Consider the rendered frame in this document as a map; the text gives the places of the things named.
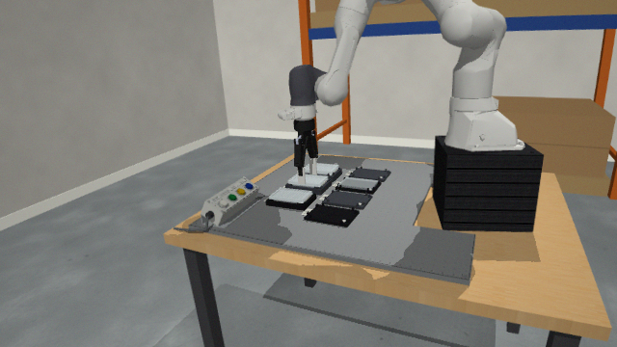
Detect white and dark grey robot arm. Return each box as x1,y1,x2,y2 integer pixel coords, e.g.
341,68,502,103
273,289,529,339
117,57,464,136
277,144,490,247
278,0,525,151

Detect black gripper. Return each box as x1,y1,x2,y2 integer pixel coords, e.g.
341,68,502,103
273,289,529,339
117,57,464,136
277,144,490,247
293,119,318,185

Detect grey button panel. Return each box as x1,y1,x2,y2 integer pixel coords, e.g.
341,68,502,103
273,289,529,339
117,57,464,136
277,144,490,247
174,177,261,231

